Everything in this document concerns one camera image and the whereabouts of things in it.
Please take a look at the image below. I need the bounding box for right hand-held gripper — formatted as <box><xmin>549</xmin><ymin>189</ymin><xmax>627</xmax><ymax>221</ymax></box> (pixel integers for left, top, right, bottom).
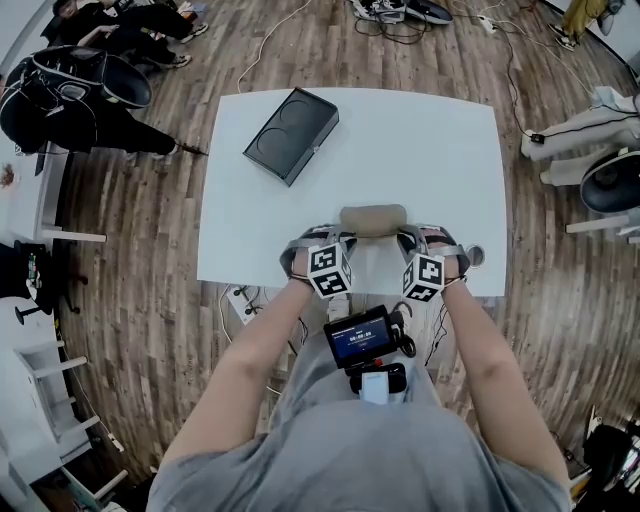
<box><xmin>396</xmin><ymin>227</ymin><xmax>471</xmax><ymax>304</ymax></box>

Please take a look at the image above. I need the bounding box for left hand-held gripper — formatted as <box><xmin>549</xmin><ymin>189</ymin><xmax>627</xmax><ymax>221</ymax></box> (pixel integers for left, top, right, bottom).
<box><xmin>278</xmin><ymin>224</ymin><xmax>359</xmax><ymax>300</ymax></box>

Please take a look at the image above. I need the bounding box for beige cloth pouch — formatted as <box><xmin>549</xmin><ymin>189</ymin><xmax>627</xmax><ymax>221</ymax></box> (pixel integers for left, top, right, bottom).
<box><xmin>339</xmin><ymin>203</ymin><xmax>409</xmax><ymax>238</ymax></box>

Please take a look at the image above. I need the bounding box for person's right forearm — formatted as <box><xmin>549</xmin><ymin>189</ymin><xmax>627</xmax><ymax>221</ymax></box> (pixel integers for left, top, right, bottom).
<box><xmin>439</xmin><ymin>279</ymin><xmax>569</xmax><ymax>489</ymax></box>

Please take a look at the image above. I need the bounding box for person's left forearm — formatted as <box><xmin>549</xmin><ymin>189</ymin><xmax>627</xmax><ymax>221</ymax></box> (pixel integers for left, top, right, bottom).
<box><xmin>162</xmin><ymin>279</ymin><xmax>317</xmax><ymax>464</ymax></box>

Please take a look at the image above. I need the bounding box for person's white shoe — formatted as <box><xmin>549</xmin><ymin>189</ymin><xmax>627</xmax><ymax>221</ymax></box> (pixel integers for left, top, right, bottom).
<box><xmin>327</xmin><ymin>294</ymin><xmax>352</xmax><ymax>322</ymax></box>

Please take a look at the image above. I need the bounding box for black chest-mounted screen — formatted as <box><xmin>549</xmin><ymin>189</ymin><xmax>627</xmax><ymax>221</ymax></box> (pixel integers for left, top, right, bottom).
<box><xmin>323</xmin><ymin>304</ymin><xmax>392</xmax><ymax>370</ymax></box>

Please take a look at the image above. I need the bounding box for black box with round recesses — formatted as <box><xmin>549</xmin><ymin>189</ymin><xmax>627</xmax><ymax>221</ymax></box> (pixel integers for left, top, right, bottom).
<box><xmin>242</xmin><ymin>87</ymin><xmax>341</xmax><ymax>188</ymax></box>

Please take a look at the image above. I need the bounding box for white box under screen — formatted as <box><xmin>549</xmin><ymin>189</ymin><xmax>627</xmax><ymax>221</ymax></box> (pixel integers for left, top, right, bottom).
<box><xmin>360</xmin><ymin>370</ymin><xmax>391</xmax><ymax>406</ymax></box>

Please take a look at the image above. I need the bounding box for person's grey shirt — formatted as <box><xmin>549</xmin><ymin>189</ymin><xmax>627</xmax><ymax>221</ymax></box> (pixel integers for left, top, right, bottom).
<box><xmin>147</xmin><ymin>329</ymin><xmax>572</xmax><ymax>512</ymax></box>

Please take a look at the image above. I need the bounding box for black shell backpack on floor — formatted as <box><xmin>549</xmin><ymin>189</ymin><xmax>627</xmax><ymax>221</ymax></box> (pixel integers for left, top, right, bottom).
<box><xmin>404</xmin><ymin>0</ymin><xmax>454</xmax><ymax>26</ymax></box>

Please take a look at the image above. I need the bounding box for black bag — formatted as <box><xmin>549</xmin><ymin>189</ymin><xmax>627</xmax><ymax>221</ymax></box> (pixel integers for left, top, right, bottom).
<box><xmin>582</xmin><ymin>424</ymin><xmax>640</xmax><ymax>502</ymax></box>

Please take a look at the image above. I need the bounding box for small white desk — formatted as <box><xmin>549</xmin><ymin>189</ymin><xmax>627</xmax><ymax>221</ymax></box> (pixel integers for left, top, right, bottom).
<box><xmin>34</xmin><ymin>142</ymin><xmax>108</xmax><ymax>244</ymax></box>

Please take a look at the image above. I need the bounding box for white shelf unit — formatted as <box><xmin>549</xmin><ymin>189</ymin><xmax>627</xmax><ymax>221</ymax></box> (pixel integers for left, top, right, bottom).
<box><xmin>14</xmin><ymin>339</ymin><xmax>129</xmax><ymax>502</ymax></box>

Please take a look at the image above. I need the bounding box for white gear pile with cables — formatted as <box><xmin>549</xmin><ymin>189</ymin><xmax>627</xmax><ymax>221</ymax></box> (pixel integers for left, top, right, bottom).
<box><xmin>349</xmin><ymin>0</ymin><xmax>407</xmax><ymax>24</ymax></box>

